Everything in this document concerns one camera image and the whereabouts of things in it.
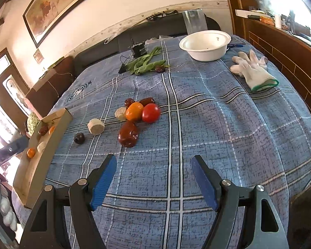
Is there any patterned garment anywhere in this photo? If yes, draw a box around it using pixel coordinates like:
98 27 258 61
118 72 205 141
25 111 43 138

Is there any irregular white yam chunk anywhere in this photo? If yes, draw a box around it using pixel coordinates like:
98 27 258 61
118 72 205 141
114 107 127 121

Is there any framed wall painting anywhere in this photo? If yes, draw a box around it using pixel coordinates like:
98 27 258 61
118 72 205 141
23 0 116 48

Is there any brown sofa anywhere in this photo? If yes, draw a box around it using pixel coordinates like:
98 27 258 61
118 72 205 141
24 56 75 115

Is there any round white yam chunk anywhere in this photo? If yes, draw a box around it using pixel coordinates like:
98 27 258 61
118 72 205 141
87 118 105 136

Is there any white work glove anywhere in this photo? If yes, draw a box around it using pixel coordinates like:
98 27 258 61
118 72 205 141
230 50 279 93

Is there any blue plaid cloth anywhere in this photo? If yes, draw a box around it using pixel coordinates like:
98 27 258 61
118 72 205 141
12 35 311 249

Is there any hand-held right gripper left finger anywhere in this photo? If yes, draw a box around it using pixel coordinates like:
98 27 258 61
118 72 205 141
20 154 118 249

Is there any cardboard tray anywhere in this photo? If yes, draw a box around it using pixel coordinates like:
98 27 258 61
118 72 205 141
12 107 73 209

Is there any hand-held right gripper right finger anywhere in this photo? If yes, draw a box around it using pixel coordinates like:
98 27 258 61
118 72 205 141
191 155 291 249

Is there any clear plastic container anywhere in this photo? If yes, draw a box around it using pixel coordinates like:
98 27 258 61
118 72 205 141
182 9 207 35

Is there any bunch of green beans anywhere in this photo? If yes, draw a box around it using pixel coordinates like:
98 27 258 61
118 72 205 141
125 46 171 76

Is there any black sofa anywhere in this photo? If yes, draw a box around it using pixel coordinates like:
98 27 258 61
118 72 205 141
73 12 222 76

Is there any white bowl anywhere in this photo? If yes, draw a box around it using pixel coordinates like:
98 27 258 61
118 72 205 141
179 30 232 62

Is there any person's left hand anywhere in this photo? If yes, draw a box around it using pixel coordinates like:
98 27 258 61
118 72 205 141
0 192 18 232

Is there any large orange tangerine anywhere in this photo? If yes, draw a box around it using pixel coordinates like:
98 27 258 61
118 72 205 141
125 102 144 122

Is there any black device box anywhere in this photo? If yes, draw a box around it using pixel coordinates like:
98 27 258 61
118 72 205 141
132 43 148 57

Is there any wooden cabinet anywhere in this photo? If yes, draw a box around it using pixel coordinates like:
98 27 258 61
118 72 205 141
223 0 311 130

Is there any wooden glazed door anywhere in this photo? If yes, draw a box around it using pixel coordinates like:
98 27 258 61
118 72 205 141
0 48 29 146

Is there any white box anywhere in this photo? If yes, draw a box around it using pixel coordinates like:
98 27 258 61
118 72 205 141
235 9 261 18

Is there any dark bag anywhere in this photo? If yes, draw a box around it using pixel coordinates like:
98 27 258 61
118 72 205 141
288 175 311 249

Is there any elongated red date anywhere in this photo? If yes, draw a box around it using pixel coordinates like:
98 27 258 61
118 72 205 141
138 97 156 107

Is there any large red date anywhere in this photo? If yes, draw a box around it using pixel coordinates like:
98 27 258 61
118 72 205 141
118 121 139 148

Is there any red tomato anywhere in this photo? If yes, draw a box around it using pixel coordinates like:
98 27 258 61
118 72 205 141
141 103 161 123

